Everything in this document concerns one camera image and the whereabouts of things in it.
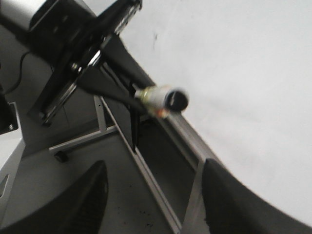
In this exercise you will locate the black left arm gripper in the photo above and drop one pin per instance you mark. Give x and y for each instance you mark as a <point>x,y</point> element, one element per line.
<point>85,51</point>

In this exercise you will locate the white whiteboard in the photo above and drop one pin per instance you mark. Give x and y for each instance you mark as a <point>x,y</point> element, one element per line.
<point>247,66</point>

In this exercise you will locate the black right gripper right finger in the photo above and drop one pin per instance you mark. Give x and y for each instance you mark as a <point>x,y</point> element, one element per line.
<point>231,208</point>

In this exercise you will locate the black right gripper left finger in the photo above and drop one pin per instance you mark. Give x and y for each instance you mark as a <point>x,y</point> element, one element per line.
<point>78,210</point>

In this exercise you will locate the white black whiteboard marker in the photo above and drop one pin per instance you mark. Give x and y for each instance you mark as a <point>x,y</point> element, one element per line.
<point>160,101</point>

